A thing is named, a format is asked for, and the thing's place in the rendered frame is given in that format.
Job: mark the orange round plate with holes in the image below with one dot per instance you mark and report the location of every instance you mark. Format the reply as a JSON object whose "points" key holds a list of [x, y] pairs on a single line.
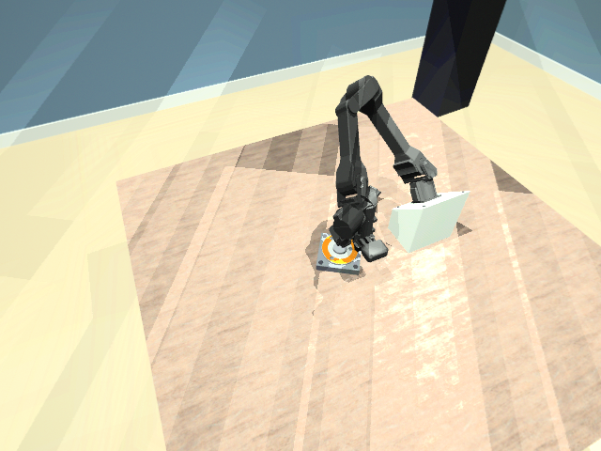
{"points": [[343, 259]]}

